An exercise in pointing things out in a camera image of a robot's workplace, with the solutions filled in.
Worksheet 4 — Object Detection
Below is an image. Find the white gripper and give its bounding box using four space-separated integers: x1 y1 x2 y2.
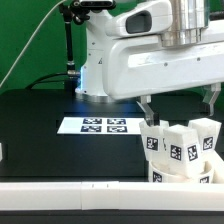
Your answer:
103 31 224 126

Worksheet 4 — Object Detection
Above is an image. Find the white round stool seat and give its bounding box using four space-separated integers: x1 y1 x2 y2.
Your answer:
148 161 214 183

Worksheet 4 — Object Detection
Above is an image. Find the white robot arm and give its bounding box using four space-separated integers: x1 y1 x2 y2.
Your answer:
76 0 224 125

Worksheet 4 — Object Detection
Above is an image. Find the white fiducial marker sheet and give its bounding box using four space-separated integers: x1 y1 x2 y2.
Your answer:
57 117 143 135

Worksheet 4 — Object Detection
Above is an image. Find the white block at left edge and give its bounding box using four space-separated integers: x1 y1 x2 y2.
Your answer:
0 143 3 162

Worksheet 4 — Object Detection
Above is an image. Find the white right barrier rail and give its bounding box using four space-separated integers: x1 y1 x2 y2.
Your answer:
212 153 224 184

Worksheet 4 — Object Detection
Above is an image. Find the white barrier rail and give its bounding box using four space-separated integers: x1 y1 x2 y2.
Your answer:
212 153 224 184
0 182 224 211

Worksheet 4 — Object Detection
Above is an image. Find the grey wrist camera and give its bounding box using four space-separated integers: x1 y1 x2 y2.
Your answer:
105 0 173 38

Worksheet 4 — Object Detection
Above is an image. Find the white front barrier rail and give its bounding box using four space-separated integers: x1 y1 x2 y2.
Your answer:
0 182 224 211

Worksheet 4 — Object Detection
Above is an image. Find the black overhead camera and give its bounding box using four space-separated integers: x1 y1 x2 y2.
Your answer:
74 0 115 9

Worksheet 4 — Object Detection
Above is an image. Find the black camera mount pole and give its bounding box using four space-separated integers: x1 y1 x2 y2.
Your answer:
59 3 80 78

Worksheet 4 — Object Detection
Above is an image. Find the black cable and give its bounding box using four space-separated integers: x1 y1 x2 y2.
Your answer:
25 72 81 90

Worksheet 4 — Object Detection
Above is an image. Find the white cable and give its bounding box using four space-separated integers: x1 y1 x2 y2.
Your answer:
0 0 68 88

